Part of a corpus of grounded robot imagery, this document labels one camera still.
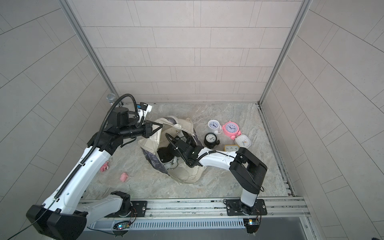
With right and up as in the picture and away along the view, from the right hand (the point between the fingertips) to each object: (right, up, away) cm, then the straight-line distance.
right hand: (188, 149), depth 89 cm
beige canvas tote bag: (-3, -11, -9) cm, 14 cm away
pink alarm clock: (+28, +11, +10) cm, 32 cm away
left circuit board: (-27, -27, -25) cm, 46 cm away
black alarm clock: (+14, +5, +3) cm, 15 cm away
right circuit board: (+31, -29, -20) cm, 47 cm away
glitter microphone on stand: (-41, +30, -8) cm, 52 cm away
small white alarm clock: (+34, +4, +3) cm, 34 cm away
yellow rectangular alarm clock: (+26, +1, 0) cm, 26 cm away
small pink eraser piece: (-34, -13, -10) cm, 38 cm away
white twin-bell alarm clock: (+17, +13, +11) cm, 24 cm away
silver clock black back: (-11, -3, -6) cm, 13 cm away
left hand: (-10, +16, -21) cm, 28 cm away
